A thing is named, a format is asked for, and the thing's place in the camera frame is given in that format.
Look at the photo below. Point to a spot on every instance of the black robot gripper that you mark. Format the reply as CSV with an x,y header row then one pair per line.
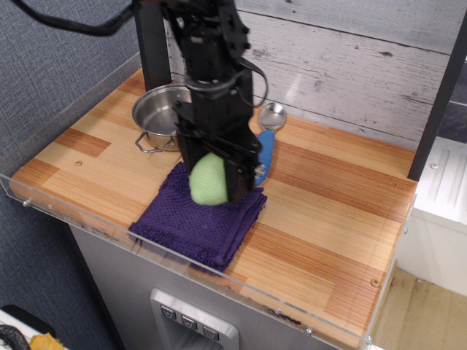
x,y
218,122

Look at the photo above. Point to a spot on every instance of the green toy lime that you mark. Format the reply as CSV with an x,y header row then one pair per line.
x,y
207,181

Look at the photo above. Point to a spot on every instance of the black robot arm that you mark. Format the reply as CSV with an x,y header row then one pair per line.
x,y
212,39

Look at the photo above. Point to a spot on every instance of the purple folded towel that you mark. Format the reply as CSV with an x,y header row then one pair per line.
x,y
210,235

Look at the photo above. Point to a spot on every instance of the stainless steel pot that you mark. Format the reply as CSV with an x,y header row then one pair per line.
x,y
154,114

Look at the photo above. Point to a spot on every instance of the clear acrylic table guard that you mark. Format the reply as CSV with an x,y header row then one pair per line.
x,y
315,258

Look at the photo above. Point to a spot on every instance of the grey toy fridge cabinet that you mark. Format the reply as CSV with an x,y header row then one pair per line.
x,y
125,281

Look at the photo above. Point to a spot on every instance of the silver dispenser button panel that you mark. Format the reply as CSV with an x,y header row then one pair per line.
x,y
185,326

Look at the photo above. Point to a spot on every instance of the white toy appliance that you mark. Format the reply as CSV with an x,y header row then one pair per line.
x,y
433,243

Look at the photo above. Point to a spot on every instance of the yellow object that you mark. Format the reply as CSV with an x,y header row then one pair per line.
x,y
45,342

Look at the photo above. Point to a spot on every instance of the blue handled metal spoon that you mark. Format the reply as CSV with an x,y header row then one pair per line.
x,y
271,119

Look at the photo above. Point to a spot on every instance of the black left vertical post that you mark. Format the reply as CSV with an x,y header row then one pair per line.
x,y
153,48

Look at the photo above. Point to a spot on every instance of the black vertical post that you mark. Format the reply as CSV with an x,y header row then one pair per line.
x,y
153,48
446,88

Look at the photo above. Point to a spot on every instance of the black right vertical post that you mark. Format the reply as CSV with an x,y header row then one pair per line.
x,y
446,88

